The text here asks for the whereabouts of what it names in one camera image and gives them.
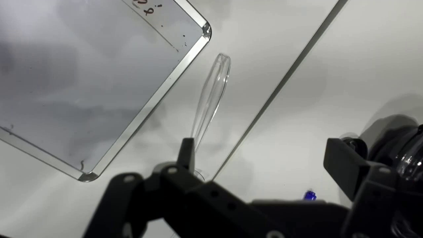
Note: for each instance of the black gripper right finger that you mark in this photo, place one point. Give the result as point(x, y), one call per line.
point(348, 167)

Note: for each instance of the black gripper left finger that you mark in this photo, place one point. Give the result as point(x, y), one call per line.
point(187, 157)

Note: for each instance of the metal framed whiteboard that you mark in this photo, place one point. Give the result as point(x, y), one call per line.
point(88, 67)

